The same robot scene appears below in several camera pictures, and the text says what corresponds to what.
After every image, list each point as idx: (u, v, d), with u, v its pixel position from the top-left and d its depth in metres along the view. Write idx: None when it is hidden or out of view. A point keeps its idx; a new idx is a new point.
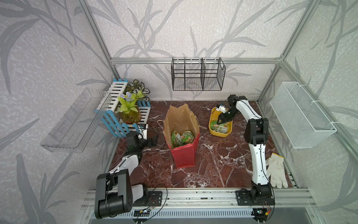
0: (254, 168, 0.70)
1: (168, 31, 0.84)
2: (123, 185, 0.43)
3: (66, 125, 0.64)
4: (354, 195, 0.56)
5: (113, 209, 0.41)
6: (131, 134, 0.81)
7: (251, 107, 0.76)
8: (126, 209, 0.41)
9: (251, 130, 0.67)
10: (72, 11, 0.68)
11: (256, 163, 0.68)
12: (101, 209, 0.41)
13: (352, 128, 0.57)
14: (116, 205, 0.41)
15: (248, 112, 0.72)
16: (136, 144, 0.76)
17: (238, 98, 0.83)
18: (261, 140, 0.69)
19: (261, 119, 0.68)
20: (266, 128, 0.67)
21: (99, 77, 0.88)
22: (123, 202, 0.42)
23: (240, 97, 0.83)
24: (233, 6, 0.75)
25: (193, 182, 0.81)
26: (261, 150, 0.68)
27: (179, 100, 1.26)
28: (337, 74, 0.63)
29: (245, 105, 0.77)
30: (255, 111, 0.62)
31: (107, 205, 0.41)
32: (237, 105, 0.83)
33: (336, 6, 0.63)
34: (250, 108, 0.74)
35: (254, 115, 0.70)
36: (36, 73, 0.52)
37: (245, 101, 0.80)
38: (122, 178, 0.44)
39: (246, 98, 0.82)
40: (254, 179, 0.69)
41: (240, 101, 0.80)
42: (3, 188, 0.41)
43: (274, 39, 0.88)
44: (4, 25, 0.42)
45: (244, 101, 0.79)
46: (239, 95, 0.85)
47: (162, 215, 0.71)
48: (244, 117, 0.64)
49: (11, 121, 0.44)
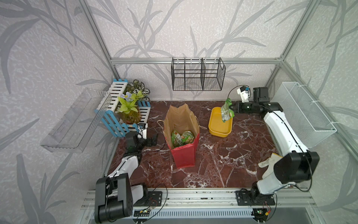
0: (267, 186, 0.60)
1: (168, 31, 0.84)
2: (123, 190, 0.43)
3: (66, 125, 0.64)
4: (354, 195, 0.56)
5: (113, 214, 0.41)
6: (131, 134, 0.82)
7: (289, 127, 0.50)
8: (126, 213, 0.41)
9: (290, 167, 0.44)
10: (72, 11, 0.68)
11: (271, 185, 0.57)
12: (101, 214, 0.40)
13: (352, 128, 0.57)
14: (116, 209, 0.41)
15: (285, 134, 0.49)
16: (135, 144, 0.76)
17: (270, 108, 0.57)
18: (300, 180, 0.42)
19: (306, 153, 0.45)
20: (312, 167, 0.45)
21: (99, 77, 0.88)
22: (123, 207, 0.42)
23: (273, 108, 0.57)
24: (233, 6, 0.75)
25: (193, 182, 0.81)
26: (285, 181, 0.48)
27: (179, 100, 1.26)
28: (337, 75, 0.63)
29: (281, 125, 0.52)
30: (296, 137, 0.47)
31: (107, 209, 0.41)
32: (265, 117, 0.58)
33: (336, 6, 0.63)
34: (288, 129, 0.50)
35: (297, 144, 0.46)
36: (36, 73, 0.52)
37: (283, 116, 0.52)
38: (122, 182, 0.44)
39: (281, 111, 0.56)
40: (261, 190, 0.64)
41: (273, 112, 0.55)
42: (3, 188, 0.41)
43: (274, 39, 0.88)
44: (4, 25, 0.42)
45: (282, 118, 0.54)
46: (271, 102, 0.59)
47: (162, 216, 0.71)
48: (280, 141, 0.50)
49: (11, 121, 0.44)
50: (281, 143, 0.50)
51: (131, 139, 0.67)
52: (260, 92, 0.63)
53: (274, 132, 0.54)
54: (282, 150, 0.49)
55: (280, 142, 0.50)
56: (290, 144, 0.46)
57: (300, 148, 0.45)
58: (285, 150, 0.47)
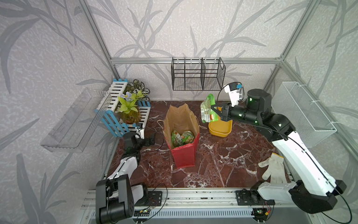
0: (272, 197, 0.58)
1: (167, 31, 0.84)
2: (124, 191, 0.43)
3: (66, 125, 0.64)
4: (354, 194, 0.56)
5: (115, 215, 0.41)
6: (129, 135, 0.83)
7: (311, 157, 0.41)
8: (127, 214, 0.41)
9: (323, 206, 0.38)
10: (72, 11, 0.68)
11: (280, 196, 0.54)
12: (103, 216, 0.40)
13: (352, 128, 0.57)
14: (118, 211, 0.41)
15: (313, 169, 0.39)
16: (134, 145, 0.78)
17: (281, 133, 0.41)
18: None
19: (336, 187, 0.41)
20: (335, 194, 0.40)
21: (99, 77, 0.88)
22: (125, 208, 0.41)
23: (285, 129, 0.42)
24: (233, 6, 0.75)
25: (193, 182, 0.81)
26: (287, 186, 0.52)
27: (179, 100, 1.26)
28: (337, 74, 0.63)
29: (305, 157, 0.40)
30: (320, 168, 0.40)
31: (109, 211, 0.41)
32: (276, 141, 0.43)
33: (336, 6, 0.63)
34: (312, 160, 0.40)
35: (326, 179, 0.39)
36: (36, 73, 0.52)
37: (302, 142, 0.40)
38: (122, 184, 0.43)
39: (293, 131, 0.42)
40: (264, 196, 0.63)
41: (289, 138, 0.41)
42: (3, 188, 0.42)
43: (274, 39, 0.88)
44: (4, 25, 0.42)
45: (301, 144, 0.42)
46: (281, 121, 0.43)
47: (162, 215, 0.71)
48: (303, 173, 0.41)
49: (11, 121, 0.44)
50: (302, 175, 0.41)
51: (128, 140, 0.66)
52: (262, 105, 0.43)
53: (291, 159, 0.42)
54: (303, 181, 0.42)
55: (301, 173, 0.42)
56: (322, 185, 0.38)
57: (331, 185, 0.39)
58: (312, 185, 0.40)
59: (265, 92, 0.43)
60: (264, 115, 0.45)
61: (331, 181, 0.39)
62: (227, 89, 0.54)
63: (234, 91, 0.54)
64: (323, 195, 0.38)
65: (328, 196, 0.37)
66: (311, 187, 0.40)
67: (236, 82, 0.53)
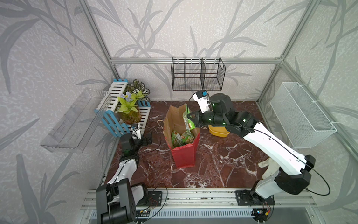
0: (269, 192, 0.59)
1: (167, 31, 0.84)
2: (125, 194, 0.43)
3: (66, 125, 0.64)
4: (354, 194, 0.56)
5: (117, 220, 0.40)
6: (127, 137, 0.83)
7: (279, 141, 0.44)
8: (130, 218, 0.41)
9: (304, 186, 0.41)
10: (72, 11, 0.68)
11: (271, 188, 0.56)
12: (105, 221, 0.40)
13: (352, 129, 0.57)
14: (120, 215, 0.41)
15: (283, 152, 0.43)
16: (132, 147, 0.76)
17: (248, 128, 0.44)
18: None
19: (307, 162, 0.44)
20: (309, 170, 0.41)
21: (99, 77, 0.88)
22: (127, 212, 0.41)
23: (251, 122, 0.46)
24: (233, 6, 0.75)
25: (193, 182, 0.81)
26: (273, 176, 0.53)
27: (179, 100, 1.26)
28: (337, 75, 0.63)
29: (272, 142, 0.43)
30: (289, 148, 0.44)
31: (112, 216, 0.41)
32: (246, 136, 0.47)
33: (336, 6, 0.63)
34: (280, 144, 0.43)
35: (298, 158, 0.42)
36: (36, 73, 0.52)
37: (267, 130, 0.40)
38: (123, 188, 0.43)
39: (258, 122, 0.46)
40: (263, 196, 0.63)
41: (256, 131, 0.44)
42: (3, 188, 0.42)
43: (274, 39, 0.88)
44: (4, 25, 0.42)
45: (267, 133, 0.45)
46: (245, 117, 0.46)
47: (162, 216, 0.71)
48: (275, 157, 0.44)
49: (11, 121, 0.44)
50: (276, 159, 0.45)
51: (127, 143, 0.65)
52: (223, 107, 0.47)
53: (263, 148, 0.46)
54: (279, 164, 0.45)
55: (274, 157, 0.45)
56: (294, 165, 0.41)
57: (302, 162, 0.42)
58: (287, 167, 0.43)
59: (222, 94, 0.48)
60: (229, 115, 0.48)
61: (301, 158, 0.42)
62: (195, 97, 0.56)
63: (202, 99, 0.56)
64: (299, 174, 0.41)
65: (303, 173, 0.40)
66: (287, 169, 0.43)
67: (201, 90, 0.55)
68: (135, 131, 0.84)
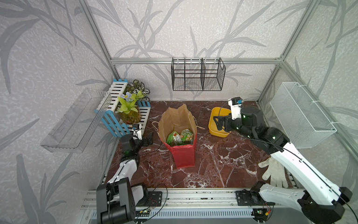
0: (276, 199, 0.58)
1: (168, 32, 0.84)
2: (125, 194, 0.43)
3: (66, 125, 0.64)
4: (354, 195, 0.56)
5: (117, 219, 0.40)
6: (127, 137, 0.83)
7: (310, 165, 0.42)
8: (129, 217, 0.41)
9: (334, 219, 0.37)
10: (72, 11, 0.68)
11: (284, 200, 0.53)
12: (104, 220, 0.40)
13: (352, 129, 0.57)
14: (120, 214, 0.41)
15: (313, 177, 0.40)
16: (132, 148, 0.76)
17: (276, 145, 0.44)
18: None
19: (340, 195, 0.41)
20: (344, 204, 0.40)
21: (99, 77, 0.88)
22: (126, 211, 0.42)
23: (280, 141, 0.45)
24: (233, 6, 0.75)
25: (193, 182, 0.81)
26: (294, 194, 0.51)
27: (179, 100, 1.26)
28: (337, 75, 0.63)
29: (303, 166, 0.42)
30: (320, 176, 0.41)
31: (111, 215, 0.41)
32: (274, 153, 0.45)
33: (336, 6, 0.63)
34: (310, 169, 0.41)
35: (329, 188, 0.39)
36: (36, 73, 0.52)
37: (298, 152, 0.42)
38: (123, 187, 0.43)
39: (288, 142, 0.45)
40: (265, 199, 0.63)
41: (285, 150, 0.44)
42: (3, 188, 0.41)
43: (274, 39, 0.88)
44: (4, 25, 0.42)
45: (297, 155, 0.43)
46: (275, 134, 0.46)
47: (162, 216, 0.71)
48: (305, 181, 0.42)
49: (11, 121, 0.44)
50: (306, 184, 0.42)
51: (127, 143, 0.65)
52: (254, 120, 0.47)
53: (294, 172, 0.43)
54: (310, 191, 0.42)
55: (306, 184, 0.42)
56: (326, 193, 0.38)
57: (336, 193, 0.39)
58: (317, 195, 0.40)
59: (254, 108, 0.47)
60: (259, 129, 0.49)
61: (334, 189, 0.39)
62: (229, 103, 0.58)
63: (236, 106, 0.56)
64: (330, 205, 0.38)
65: (334, 205, 0.37)
66: (317, 197, 0.40)
67: (236, 97, 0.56)
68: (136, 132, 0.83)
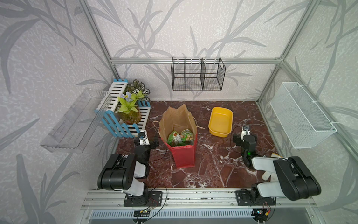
0: (269, 192, 0.58)
1: (168, 31, 0.84)
2: (129, 162, 0.50)
3: (66, 125, 0.64)
4: (354, 195, 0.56)
5: (114, 180, 0.44)
6: (141, 151, 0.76)
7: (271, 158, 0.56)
8: (125, 185, 0.44)
9: (285, 173, 0.46)
10: (72, 11, 0.68)
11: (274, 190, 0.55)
12: (104, 180, 0.44)
13: (352, 129, 0.57)
14: (119, 177, 0.45)
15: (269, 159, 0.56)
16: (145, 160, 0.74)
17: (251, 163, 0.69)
18: (305, 186, 0.44)
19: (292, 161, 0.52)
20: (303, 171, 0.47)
21: (99, 77, 0.88)
22: (125, 176, 0.45)
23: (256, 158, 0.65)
24: (233, 6, 0.75)
25: (193, 182, 0.81)
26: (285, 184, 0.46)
27: (179, 100, 1.26)
28: (337, 75, 0.63)
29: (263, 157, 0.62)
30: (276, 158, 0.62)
31: (111, 178, 0.45)
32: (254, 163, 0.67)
33: (336, 6, 0.63)
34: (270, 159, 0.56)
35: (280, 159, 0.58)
36: (36, 73, 0.52)
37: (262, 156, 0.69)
38: (130, 157, 0.51)
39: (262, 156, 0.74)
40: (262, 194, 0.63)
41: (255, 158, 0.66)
42: (3, 188, 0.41)
43: (274, 39, 0.88)
44: (4, 25, 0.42)
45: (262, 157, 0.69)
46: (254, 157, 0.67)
47: (162, 216, 0.71)
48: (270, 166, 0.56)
49: (11, 121, 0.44)
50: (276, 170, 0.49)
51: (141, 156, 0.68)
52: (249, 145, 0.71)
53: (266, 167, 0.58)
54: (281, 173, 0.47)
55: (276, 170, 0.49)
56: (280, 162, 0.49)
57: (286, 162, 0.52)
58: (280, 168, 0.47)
59: (251, 138, 0.72)
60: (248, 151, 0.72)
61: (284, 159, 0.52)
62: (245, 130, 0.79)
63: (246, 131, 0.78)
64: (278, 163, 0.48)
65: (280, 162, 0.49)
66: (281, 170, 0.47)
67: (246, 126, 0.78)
68: (144, 141, 0.80)
